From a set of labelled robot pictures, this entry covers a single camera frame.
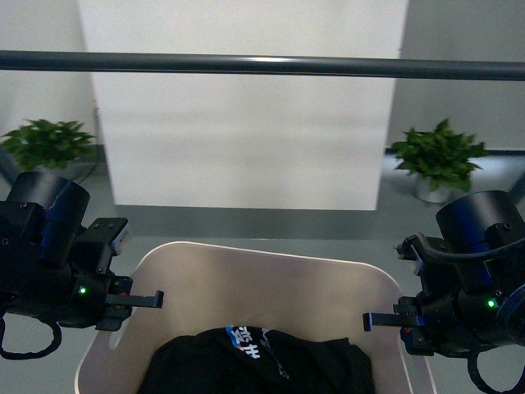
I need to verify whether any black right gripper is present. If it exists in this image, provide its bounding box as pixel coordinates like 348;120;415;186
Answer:
363;290;509;356

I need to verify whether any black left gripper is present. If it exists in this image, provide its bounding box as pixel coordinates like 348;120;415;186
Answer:
58;245;164;331

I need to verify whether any beige laundry hamper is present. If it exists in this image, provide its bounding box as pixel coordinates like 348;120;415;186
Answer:
75;241;436;393

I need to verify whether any grey clothes rack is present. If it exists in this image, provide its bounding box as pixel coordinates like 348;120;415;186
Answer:
1;50;524;82

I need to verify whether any black printed t-shirt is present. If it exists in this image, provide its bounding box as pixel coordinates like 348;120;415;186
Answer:
138;326;376;393

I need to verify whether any potted green plant right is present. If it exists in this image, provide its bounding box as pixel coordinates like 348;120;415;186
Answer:
391;119;487;204

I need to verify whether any potted green plant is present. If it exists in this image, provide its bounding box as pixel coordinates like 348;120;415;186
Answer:
391;119;487;204
1;119;96;171

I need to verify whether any potted green plant left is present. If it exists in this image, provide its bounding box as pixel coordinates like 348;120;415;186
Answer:
1;119;96;171

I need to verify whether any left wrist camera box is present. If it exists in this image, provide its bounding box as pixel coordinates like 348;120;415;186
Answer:
75;218;131;274

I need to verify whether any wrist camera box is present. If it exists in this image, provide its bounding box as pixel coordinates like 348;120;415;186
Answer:
75;218;131;274
394;233;438;292

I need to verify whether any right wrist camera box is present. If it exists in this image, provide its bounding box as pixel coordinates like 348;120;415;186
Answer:
394;233;438;292

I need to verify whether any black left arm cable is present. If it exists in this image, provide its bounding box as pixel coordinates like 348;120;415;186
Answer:
0;315;63;361

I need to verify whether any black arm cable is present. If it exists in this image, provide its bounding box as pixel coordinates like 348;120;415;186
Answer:
467;348;525;394
0;315;63;361

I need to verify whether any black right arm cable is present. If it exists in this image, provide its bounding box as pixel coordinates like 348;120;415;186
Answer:
467;348;525;394

